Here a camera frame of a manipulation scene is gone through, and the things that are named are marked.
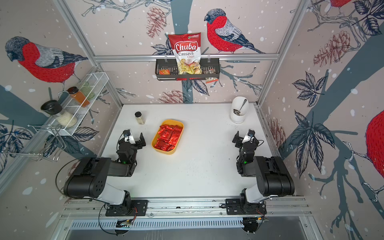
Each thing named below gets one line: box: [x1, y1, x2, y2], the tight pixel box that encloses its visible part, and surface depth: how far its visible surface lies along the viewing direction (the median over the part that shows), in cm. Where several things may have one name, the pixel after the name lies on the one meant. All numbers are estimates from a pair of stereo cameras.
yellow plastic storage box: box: [151, 119, 185, 155], surface depth 96 cm
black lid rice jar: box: [40, 99, 78, 128], surface depth 65 cm
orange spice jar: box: [67, 86, 90, 108], surface depth 74 cm
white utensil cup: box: [230, 96, 249, 124], surface depth 106 cm
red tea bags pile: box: [154, 124, 183, 152], surface depth 96 cm
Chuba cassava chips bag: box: [168, 32, 203, 75], surface depth 85 cm
